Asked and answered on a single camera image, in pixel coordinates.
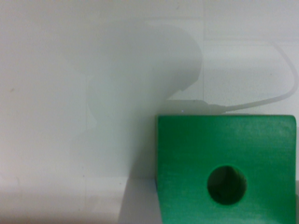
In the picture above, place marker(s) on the green square block with hole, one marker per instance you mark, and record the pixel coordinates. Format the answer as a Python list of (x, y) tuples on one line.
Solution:
[(237, 169)]

